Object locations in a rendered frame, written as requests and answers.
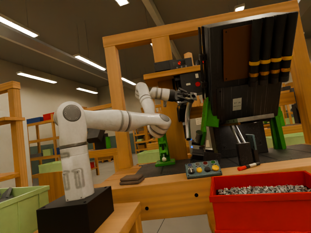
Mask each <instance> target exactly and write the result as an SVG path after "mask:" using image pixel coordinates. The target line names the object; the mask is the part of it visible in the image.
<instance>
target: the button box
mask: <svg viewBox="0 0 311 233"><path fill-rule="evenodd" d="M199 163H200V165H199V166H197V165H195V163H191V164H192V166H188V164H185V170H186V176H187V179H194V178H205V177H212V176H220V175H222V171H221V168H220V166H219V163H218V161H217V160H215V163H214V164H212V163H211V161H207V165H204V164H203V162H199ZM213 165H217V166H218V167H219V170H218V171H214V170H212V166H213ZM206 166H208V167H210V171H208V172H206V171H205V167H206ZM198 167H200V168H201V169H202V172H197V170H196V169H197V168H198ZM190 168H192V169H194V173H193V174H190V173H189V172H188V170H189V169H190Z"/></svg>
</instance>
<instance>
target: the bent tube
mask: <svg viewBox="0 0 311 233"><path fill-rule="evenodd" d="M190 100H197V93H193V92H190ZM192 104H193V103H190V102H188V103H187V107H186V113H185V126H186V140H187V141H190V140H191V130H190V110H191V107H192Z"/></svg>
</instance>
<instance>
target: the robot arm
mask: <svg viewBox="0 0 311 233"><path fill-rule="evenodd" d="M135 97H136V98H137V99H139V101H140V103H141V106H142V108H143V111H144V113H139V112H131V111H124V110H98V111H90V110H84V109H83V108H82V107H81V106H80V105H79V104H78V103H76V102H73V101H68V102H64V103H62V104H61V105H60V106H59V107H58V108H57V109H56V111H55V112H54V115H53V120H54V122H55V124H56V125H57V126H58V129H59V149H60V156H61V163H62V178H63V185H64V192H65V199H66V202H69V201H74V200H80V199H84V198H85V197H88V196H90V195H92V194H93V193H94V186H93V177H92V171H91V165H90V159H89V153H88V146H87V129H100V130H108V131H117V132H129V131H133V130H136V129H138V128H140V127H143V126H147V127H148V131H149V133H150V134H151V135H152V136H153V137H155V138H162V137H163V136H164V135H165V133H166V132H167V130H168V129H169V127H170V125H171V119H170V118H169V117H168V116H166V115H164V114H160V113H155V105H154V102H153V100H152V99H159V100H163V107H166V106H167V101H170V102H173V101H175V102H177V104H178V106H182V105H186V104H187V102H190V103H193V102H194V100H190V99H187V98H185V97H188V98H190V94H188V93H187V91H186V90H184V89H182V88H180V87H179V88H178V90H177V91H175V90H173V89H166V88H157V87H153V88H152V89H151V91H150V92H149V89H148V86H147V85H146V84H145V83H143V82H139V83H137V85H136V90H135Z"/></svg>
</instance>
